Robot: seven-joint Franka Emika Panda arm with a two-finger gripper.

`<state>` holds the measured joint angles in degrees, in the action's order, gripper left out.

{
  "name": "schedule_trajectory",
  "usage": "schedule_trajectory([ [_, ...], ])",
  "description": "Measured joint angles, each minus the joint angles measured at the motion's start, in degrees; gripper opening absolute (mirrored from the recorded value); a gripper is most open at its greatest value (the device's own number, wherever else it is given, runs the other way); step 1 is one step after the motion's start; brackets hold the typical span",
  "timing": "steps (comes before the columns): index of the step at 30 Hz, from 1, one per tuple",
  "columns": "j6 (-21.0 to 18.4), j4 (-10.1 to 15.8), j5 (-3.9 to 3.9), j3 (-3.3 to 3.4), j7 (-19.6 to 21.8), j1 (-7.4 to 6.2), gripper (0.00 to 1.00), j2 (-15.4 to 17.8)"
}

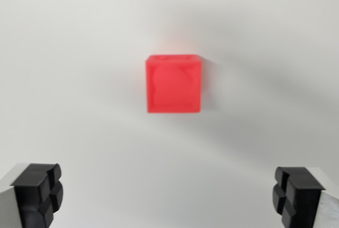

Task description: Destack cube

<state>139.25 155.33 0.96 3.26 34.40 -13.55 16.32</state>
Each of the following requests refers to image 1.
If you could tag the black-padded silver gripper left finger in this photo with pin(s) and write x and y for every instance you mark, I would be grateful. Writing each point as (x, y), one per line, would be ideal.
(29, 196)

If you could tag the red studded plastic cube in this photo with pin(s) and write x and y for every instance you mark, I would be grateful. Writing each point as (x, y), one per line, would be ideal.
(173, 85)

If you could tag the black-padded silver gripper right finger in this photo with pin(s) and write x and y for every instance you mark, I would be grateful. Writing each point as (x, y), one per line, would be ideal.
(299, 199)

